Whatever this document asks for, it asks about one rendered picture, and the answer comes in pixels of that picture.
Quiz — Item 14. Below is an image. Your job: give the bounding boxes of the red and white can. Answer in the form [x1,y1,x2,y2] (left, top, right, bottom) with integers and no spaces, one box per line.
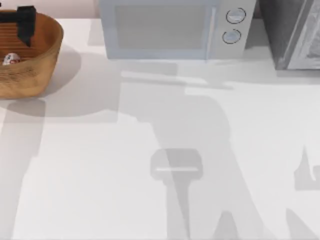
[2,52,21,67]

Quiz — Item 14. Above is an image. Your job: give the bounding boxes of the wooden basket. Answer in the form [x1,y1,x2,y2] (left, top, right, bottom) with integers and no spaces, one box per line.
[0,10,65,100]

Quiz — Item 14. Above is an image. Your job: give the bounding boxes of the microwave oven glass door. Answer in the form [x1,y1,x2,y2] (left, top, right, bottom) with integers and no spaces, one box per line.
[98,0,217,61]

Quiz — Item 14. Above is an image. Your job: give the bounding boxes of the microwave oven knob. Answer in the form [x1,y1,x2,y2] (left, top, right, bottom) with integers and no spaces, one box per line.
[221,28,242,46]
[225,7,247,25]

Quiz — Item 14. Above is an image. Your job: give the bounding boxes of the pale microwave oven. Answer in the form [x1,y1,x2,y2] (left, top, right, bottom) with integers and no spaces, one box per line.
[96,0,258,61]

